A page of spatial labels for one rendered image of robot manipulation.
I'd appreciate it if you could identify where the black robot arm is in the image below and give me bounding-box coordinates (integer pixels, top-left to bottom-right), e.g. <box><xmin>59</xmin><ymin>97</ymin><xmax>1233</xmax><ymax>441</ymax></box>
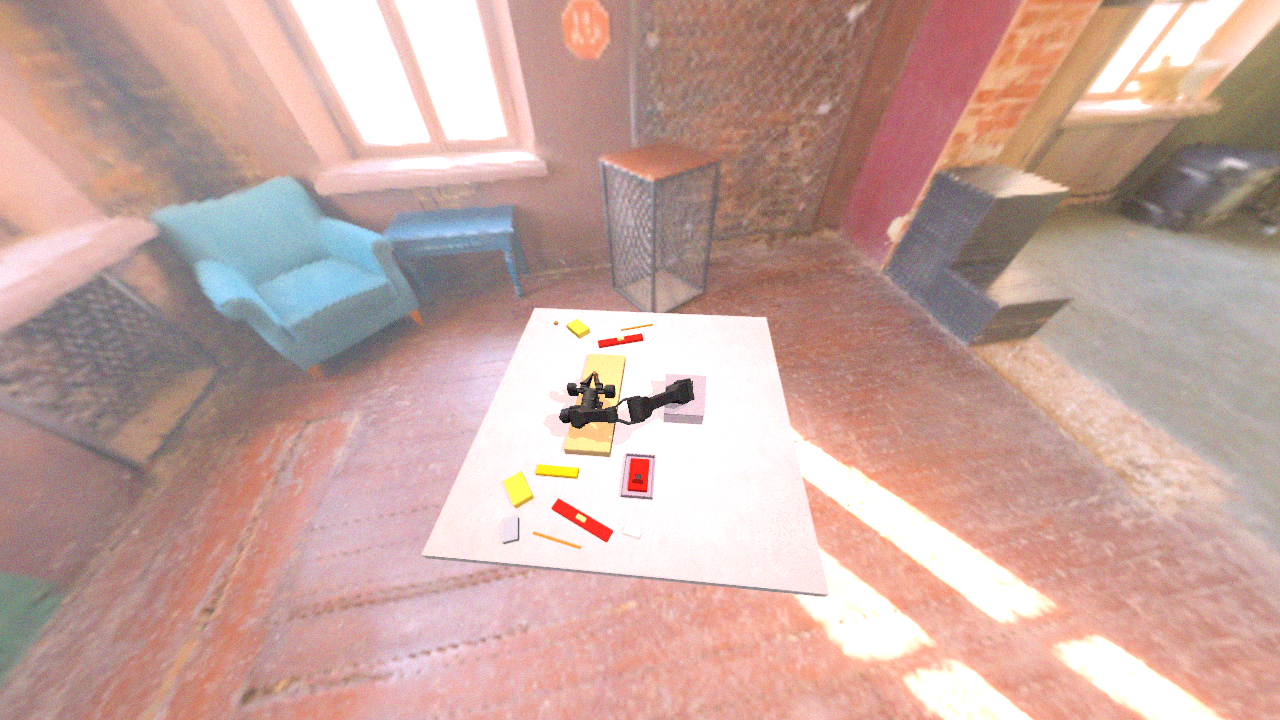
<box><xmin>559</xmin><ymin>378</ymin><xmax>695</xmax><ymax>429</ymax></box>

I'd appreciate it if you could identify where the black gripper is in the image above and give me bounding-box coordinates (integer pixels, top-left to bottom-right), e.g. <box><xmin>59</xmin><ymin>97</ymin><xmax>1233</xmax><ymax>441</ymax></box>
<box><xmin>567</xmin><ymin>373</ymin><xmax>616</xmax><ymax>406</ymax></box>

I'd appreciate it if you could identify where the tan wooden floor panel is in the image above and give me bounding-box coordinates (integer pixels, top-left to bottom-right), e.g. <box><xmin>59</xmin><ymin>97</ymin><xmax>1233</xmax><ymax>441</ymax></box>
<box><xmin>564</xmin><ymin>354</ymin><xmax>626</xmax><ymax>457</ymax></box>

